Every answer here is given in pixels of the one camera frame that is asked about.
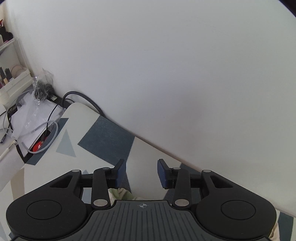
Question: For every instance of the green leaf print shirt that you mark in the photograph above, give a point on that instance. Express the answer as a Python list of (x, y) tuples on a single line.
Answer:
[(122, 194)]

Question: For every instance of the white cosmetics organizer shelf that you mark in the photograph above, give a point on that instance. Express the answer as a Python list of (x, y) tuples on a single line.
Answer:
[(15, 74)]

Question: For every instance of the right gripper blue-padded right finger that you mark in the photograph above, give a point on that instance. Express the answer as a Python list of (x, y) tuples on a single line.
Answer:
[(164, 173)]

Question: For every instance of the red small object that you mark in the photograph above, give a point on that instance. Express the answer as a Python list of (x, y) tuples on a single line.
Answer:
[(40, 144)]

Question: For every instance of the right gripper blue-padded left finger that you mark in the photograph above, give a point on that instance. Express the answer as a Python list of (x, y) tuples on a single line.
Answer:
[(119, 172)]

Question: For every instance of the white papers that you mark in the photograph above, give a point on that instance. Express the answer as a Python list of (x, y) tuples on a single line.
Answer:
[(29, 121)]

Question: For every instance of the clear plastic bag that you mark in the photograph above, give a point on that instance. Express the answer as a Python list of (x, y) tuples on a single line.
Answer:
[(43, 86)]

